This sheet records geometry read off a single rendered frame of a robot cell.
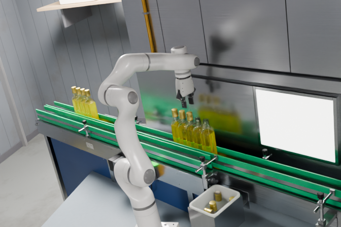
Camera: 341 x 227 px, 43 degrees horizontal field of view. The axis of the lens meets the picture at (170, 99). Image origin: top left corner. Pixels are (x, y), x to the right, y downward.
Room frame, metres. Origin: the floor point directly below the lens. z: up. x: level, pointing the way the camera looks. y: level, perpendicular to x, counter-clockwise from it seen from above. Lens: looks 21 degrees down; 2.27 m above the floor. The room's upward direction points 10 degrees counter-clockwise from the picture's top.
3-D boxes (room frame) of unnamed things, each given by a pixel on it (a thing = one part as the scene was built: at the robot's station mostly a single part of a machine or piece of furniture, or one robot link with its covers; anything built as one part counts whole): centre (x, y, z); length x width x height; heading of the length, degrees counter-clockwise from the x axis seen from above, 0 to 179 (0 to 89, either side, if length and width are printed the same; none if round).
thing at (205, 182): (2.00, -0.14, 1.02); 0.09 x 0.04 x 0.07; 132
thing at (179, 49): (2.21, -0.09, 1.64); 0.09 x 0.08 x 0.13; 42
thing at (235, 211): (1.85, -0.15, 0.92); 0.27 x 0.17 x 0.15; 132
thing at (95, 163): (2.69, 0.40, 0.84); 1.59 x 0.18 x 0.18; 42
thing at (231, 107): (2.06, -0.41, 1.32); 0.90 x 0.03 x 0.34; 42
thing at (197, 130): (2.17, -0.13, 1.16); 0.06 x 0.06 x 0.21; 42
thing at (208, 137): (2.13, -0.17, 1.16); 0.06 x 0.06 x 0.21; 43
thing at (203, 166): (1.99, -0.12, 1.12); 0.17 x 0.03 x 0.12; 132
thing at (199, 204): (1.83, -0.13, 0.97); 0.22 x 0.17 x 0.09; 132
